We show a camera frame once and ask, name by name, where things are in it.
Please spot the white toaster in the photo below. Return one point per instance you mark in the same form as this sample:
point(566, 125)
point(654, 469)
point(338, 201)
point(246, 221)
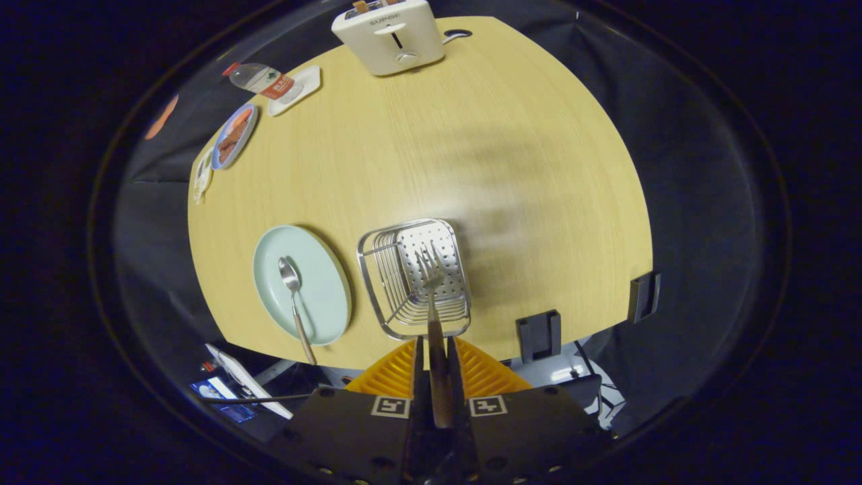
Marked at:
point(390, 44)

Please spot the orange food piece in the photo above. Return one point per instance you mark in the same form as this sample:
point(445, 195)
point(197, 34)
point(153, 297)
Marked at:
point(242, 120)

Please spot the clear water bottle red label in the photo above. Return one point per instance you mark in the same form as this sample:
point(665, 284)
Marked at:
point(259, 79)

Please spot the brown meat pieces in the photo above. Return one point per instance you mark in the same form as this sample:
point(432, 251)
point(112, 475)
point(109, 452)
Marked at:
point(229, 143)

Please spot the glowing blue screen device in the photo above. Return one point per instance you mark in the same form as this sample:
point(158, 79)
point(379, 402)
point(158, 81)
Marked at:
point(219, 393)

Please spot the black table clamp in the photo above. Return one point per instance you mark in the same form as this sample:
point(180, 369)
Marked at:
point(539, 335)
point(644, 296)

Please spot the blue rimmed plate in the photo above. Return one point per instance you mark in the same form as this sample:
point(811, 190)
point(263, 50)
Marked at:
point(221, 160)

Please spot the white square coaster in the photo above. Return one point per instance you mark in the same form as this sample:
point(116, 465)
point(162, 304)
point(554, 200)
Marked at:
point(308, 79)

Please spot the white paper sheet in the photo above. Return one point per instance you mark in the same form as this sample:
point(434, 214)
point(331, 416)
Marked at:
point(242, 380)

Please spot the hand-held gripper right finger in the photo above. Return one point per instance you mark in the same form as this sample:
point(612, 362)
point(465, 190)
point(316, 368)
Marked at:
point(525, 431)

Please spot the white sauce palette tray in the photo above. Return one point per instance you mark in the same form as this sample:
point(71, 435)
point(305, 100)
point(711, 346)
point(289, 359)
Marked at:
point(203, 176)

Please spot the pale green plate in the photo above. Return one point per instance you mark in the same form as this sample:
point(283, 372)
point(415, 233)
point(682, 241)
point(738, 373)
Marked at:
point(326, 283)

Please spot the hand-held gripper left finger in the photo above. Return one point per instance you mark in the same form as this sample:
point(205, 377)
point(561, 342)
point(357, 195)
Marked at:
point(350, 431)

